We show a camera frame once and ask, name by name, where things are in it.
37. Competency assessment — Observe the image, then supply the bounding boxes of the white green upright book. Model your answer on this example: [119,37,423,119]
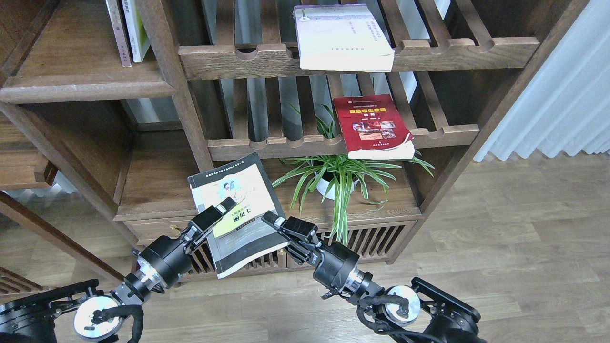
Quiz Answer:
[121,0,151,63]

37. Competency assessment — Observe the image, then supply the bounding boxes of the white plant pot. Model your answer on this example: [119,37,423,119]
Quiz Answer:
[316,173,359,200]

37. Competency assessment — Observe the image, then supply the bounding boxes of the brown wooden bookshelf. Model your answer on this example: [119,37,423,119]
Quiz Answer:
[1,0,588,263]

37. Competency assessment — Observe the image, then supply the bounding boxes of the black yellow-green cover book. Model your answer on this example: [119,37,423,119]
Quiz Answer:
[187,153,288,279]

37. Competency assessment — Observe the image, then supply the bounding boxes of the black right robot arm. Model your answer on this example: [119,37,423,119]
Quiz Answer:
[262,211,482,343]

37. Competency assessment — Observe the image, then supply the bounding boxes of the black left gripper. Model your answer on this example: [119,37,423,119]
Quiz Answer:
[133,197,237,290]

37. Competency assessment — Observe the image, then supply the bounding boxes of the white lavender cover book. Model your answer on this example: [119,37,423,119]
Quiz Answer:
[293,4,395,72]

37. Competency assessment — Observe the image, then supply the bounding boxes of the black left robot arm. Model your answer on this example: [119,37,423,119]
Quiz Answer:
[0,197,236,343]

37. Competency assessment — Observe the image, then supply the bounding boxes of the dark wooden side furniture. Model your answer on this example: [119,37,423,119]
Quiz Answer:
[0,116,134,287]

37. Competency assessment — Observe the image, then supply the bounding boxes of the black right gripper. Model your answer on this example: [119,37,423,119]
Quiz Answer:
[262,211,375,298]

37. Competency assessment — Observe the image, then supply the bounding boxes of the white pleated curtain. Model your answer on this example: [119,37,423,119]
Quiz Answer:
[474,0,610,162]

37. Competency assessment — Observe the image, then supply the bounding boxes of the green spider plant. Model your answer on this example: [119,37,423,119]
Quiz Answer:
[272,104,435,246]

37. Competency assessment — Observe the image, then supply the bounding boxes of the brown spine upright book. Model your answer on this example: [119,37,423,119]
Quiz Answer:
[105,0,132,68]

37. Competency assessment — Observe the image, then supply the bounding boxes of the red cover book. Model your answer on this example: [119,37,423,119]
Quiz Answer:
[333,95,415,160]

